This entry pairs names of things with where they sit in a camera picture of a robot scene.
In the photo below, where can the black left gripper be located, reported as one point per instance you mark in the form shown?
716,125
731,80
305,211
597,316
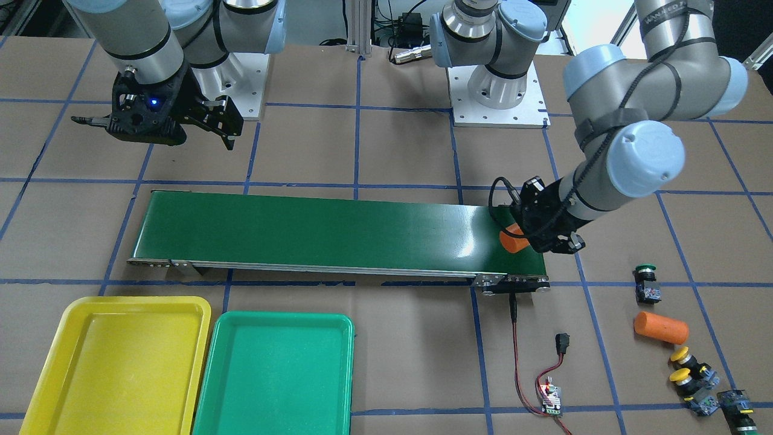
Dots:
551,212

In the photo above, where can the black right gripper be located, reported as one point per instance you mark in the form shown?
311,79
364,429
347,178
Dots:
185,98

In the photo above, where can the orange cylinder labeled 4680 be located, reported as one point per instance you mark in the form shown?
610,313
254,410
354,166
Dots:
510,243

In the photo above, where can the green push button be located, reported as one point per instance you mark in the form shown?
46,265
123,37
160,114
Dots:
647,289
737,410

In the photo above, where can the plain orange cylinder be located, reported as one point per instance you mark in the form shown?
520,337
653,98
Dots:
662,328

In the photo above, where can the yellow push button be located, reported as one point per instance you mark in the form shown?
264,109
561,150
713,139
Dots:
697,391
682,358

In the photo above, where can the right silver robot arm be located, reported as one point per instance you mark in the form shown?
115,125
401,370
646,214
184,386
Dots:
182,62

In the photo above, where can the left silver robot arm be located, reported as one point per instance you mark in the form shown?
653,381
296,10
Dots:
619,106

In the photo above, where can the green conveyor belt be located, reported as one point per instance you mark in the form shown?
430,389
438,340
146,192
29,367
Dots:
192,230

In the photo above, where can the small controller circuit board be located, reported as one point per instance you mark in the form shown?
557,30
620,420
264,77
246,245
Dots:
550,397

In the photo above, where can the yellow plastic tray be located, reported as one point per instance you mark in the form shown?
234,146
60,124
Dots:
122,365

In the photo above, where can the green plastic tray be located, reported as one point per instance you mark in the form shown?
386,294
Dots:
278,373

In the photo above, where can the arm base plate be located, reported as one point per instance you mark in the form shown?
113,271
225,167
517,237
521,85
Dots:
481,99
243,77

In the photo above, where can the black inline switch connector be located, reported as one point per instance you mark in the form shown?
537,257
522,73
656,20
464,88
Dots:
562,341

